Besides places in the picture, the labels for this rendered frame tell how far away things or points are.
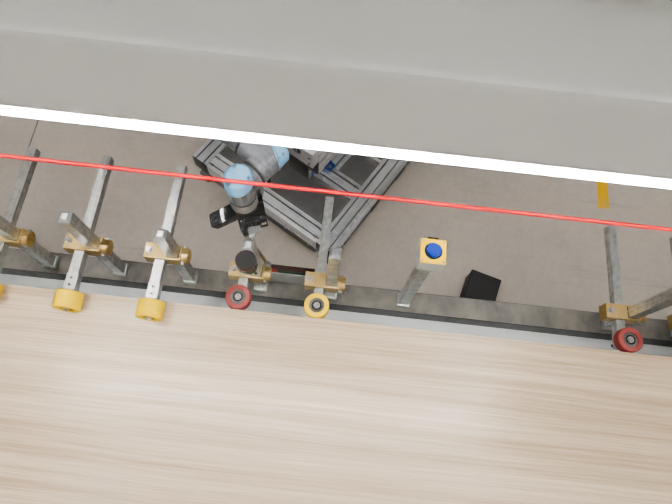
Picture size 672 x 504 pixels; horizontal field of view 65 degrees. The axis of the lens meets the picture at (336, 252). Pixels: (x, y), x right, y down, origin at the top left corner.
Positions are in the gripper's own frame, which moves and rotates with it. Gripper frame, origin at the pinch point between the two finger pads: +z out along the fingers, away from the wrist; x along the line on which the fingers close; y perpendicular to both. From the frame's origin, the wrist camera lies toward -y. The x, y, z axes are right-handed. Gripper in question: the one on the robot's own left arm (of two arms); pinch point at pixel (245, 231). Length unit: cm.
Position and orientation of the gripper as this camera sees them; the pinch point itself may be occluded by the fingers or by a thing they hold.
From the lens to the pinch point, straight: 167.2
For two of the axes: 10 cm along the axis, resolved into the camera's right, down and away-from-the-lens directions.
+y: 9.7, -2.2, 1.2
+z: -0.4, 3.5, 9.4
